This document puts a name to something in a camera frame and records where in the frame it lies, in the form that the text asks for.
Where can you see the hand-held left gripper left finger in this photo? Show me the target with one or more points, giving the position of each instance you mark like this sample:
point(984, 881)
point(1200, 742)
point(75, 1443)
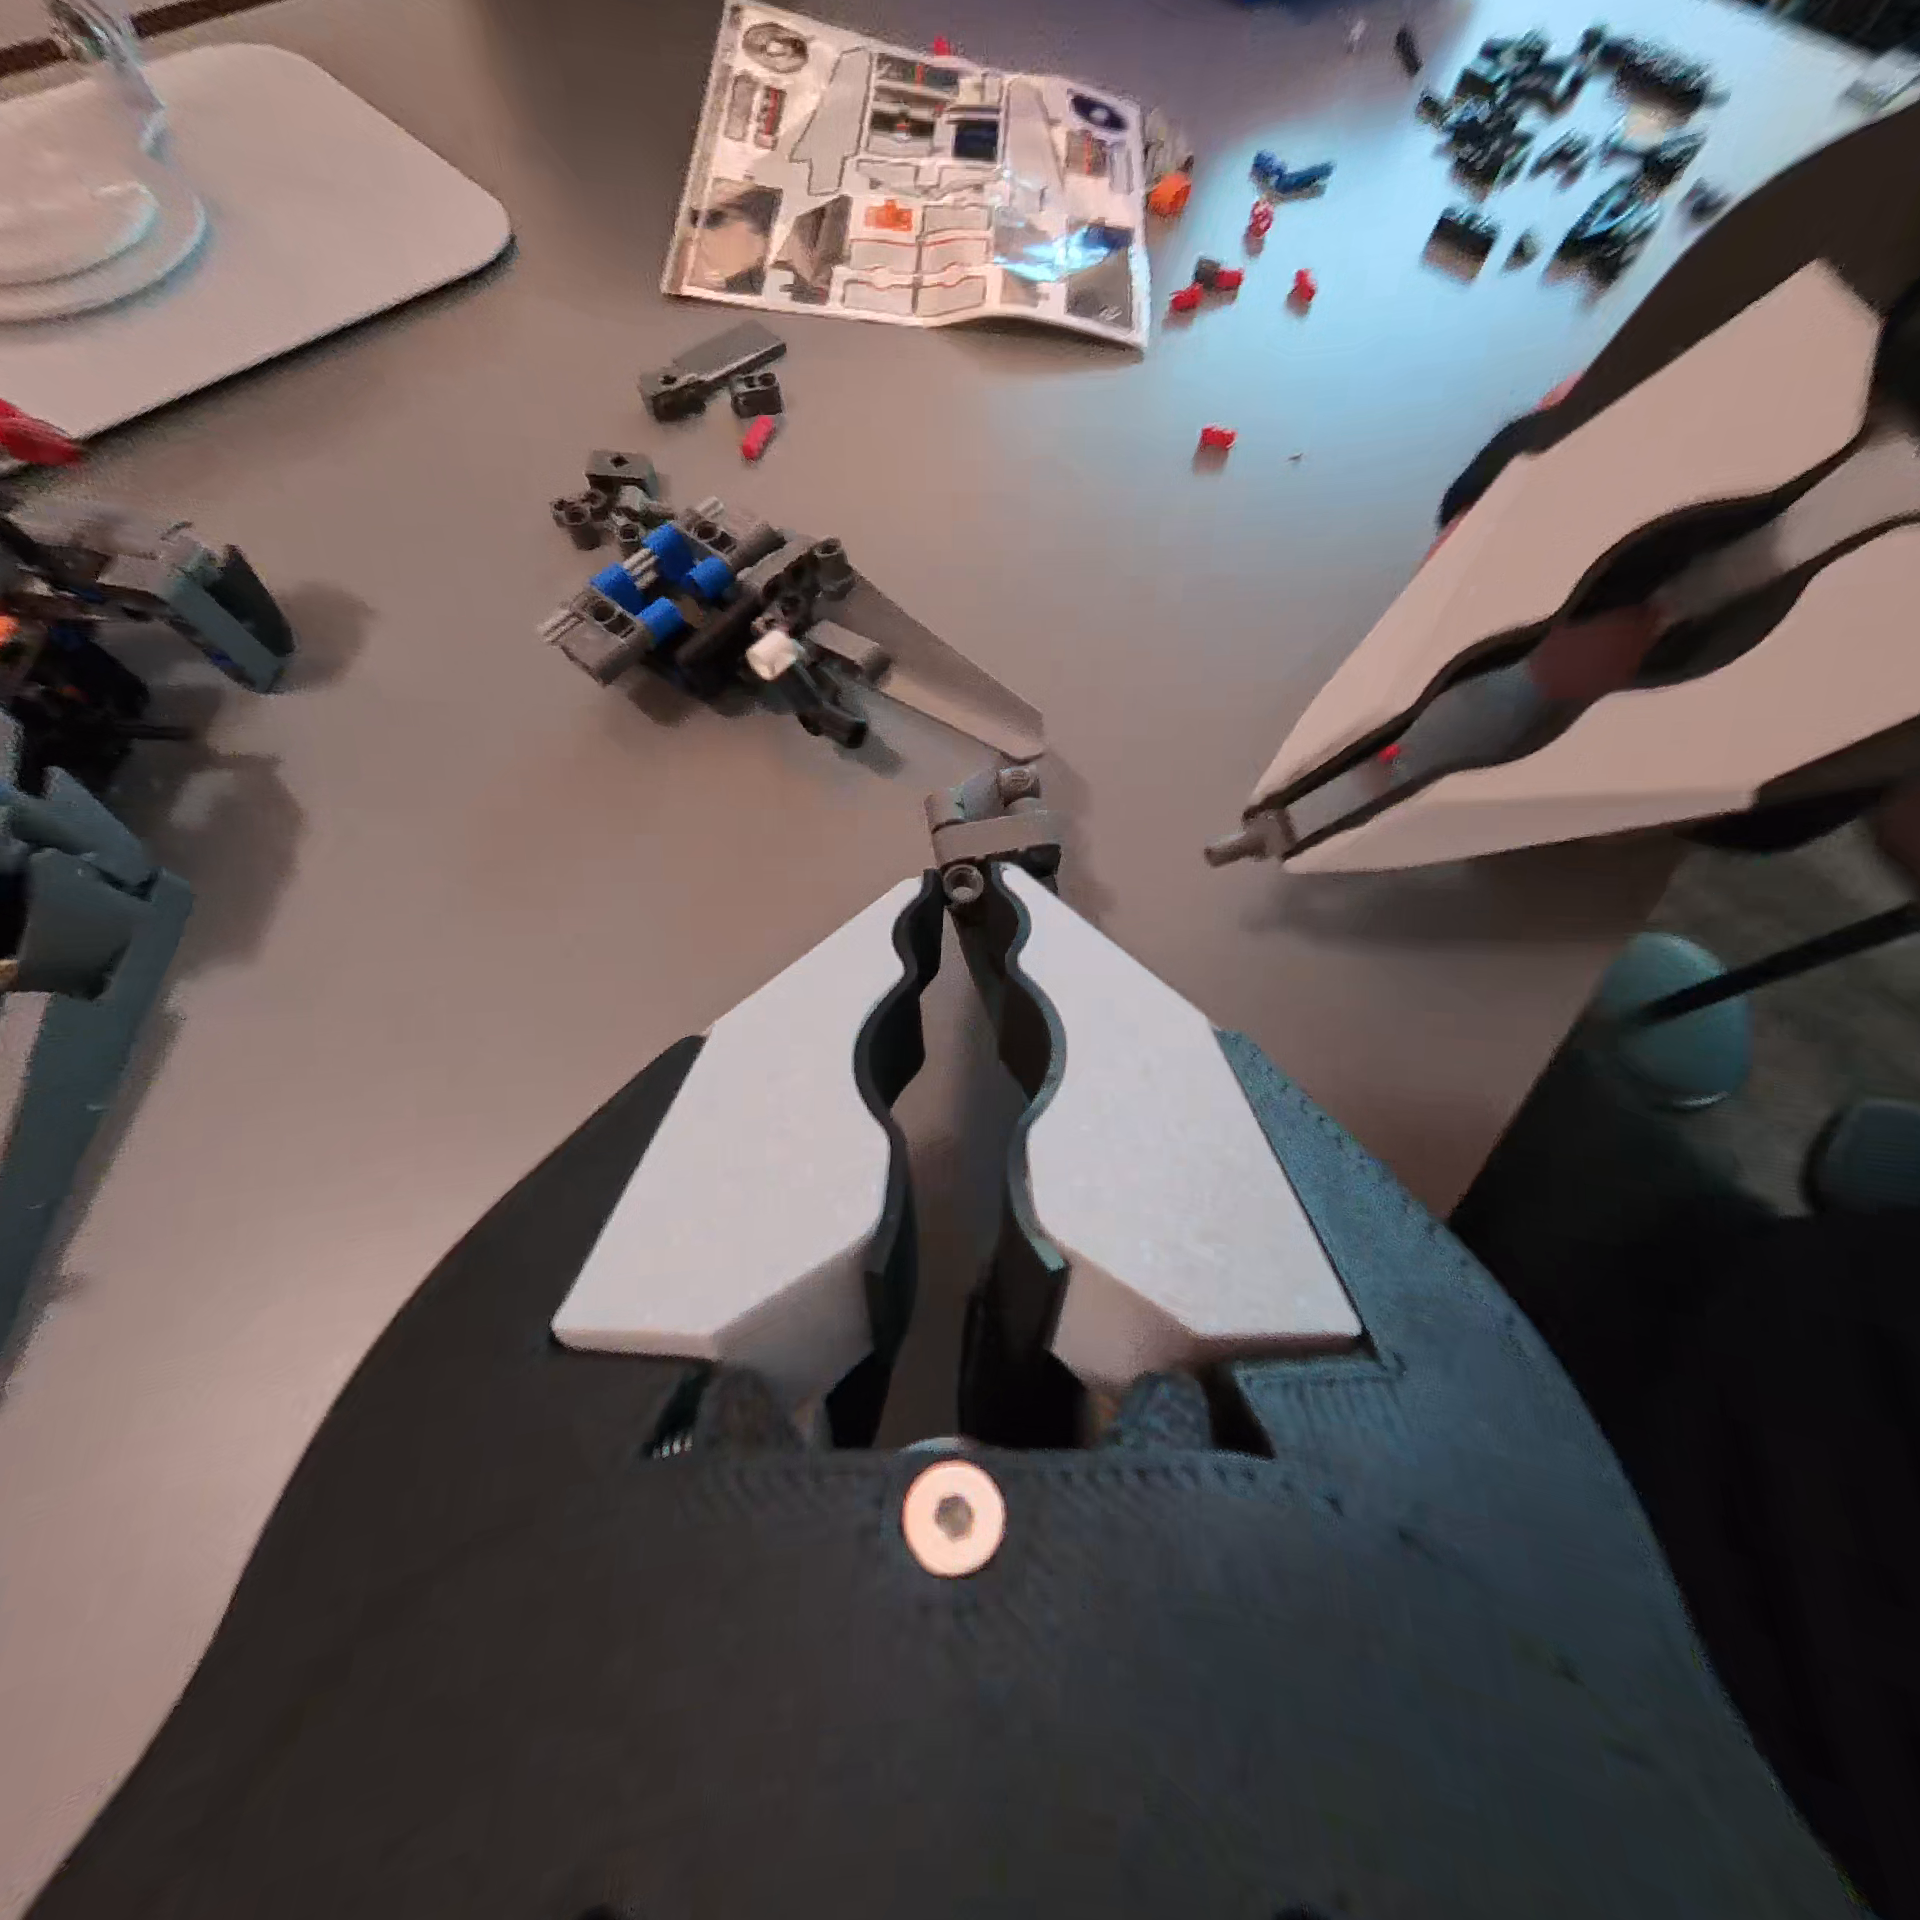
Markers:
point(735, 1201)

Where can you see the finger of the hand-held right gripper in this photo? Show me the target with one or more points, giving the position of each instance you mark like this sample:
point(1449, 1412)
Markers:
point(1725, 721)
point(1620, 464)

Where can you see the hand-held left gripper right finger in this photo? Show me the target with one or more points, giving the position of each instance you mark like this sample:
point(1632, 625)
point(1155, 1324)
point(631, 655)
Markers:
point(1200, 1201)

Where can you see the dark grey lego wing assembly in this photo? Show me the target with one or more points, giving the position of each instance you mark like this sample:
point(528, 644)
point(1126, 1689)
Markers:
point(990, 818)

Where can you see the pile of black lego pieces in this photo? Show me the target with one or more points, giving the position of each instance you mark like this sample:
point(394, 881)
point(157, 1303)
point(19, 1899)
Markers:
point(1575, 150)

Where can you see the blue lego piece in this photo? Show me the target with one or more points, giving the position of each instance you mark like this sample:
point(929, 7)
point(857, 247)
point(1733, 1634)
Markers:
point(1290, 171)

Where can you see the red lego pin dark bush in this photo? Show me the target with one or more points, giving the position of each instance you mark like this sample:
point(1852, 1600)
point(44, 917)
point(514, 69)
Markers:
point(1218, 275)

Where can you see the orange lego piece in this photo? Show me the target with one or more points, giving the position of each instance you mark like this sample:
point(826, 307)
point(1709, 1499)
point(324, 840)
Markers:
point(1170, 188)

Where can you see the grey lego wing blue pins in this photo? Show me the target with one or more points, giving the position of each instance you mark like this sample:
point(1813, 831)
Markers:
point(930, 674)

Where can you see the partly built lego car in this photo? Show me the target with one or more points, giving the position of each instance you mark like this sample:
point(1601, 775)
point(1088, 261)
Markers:
point(75, 931)

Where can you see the lego sticker sheet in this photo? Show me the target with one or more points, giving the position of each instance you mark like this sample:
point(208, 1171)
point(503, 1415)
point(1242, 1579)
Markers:
point(901, 164)

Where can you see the person's right hand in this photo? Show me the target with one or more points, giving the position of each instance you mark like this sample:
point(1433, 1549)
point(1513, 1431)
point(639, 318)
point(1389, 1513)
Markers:
point(1599, 657)

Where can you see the person's dark clothing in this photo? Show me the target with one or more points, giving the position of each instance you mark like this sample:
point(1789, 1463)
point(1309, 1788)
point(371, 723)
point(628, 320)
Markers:
point(1725, 1425)

